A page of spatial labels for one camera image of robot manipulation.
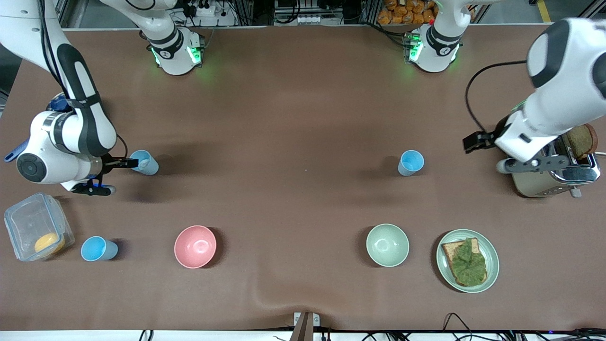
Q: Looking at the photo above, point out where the light blue plastic cup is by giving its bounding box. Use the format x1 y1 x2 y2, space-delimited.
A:
129 150 160 176
398 150 425 177
80 236 119 262

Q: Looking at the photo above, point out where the brown toast slice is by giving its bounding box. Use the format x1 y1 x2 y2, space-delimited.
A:
563 123 598 161

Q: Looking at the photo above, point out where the beige and chrome toaster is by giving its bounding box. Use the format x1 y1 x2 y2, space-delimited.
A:
509 124 602 198

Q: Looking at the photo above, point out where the clear plastic food container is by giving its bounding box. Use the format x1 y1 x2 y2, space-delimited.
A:
4 192 75 262

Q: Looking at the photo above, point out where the pink bowl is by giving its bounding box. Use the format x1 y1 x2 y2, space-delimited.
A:
174 225 217 269

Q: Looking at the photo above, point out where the brown bread slice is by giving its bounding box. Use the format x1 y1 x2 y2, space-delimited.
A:
441 238 488 287

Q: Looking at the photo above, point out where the green lettuce leaf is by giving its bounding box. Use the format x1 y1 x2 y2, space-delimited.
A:
450 238 488 287

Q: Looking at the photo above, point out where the pale green plate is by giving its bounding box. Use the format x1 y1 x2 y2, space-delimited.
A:
436 229 499 294

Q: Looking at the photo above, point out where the pale green bowl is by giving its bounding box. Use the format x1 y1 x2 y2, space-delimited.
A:
365 223 410 268

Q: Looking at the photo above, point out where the bag of orange buns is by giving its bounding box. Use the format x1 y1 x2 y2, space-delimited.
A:
377 0 436 25

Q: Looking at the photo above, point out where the white power strip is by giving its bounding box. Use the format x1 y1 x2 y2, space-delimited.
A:
187 0 216 18

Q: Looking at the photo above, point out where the black saucepan with blue handle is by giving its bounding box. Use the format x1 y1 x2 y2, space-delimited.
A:
4 93 68 163

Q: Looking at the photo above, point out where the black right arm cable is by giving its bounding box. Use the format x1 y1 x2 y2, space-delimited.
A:
40 0 129 164

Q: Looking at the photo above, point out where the black looped floor cable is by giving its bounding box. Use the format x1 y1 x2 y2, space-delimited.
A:
443 313 475 341

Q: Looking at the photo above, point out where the metal table bracket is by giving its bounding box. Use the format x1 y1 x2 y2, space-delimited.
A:
290 312 321 341

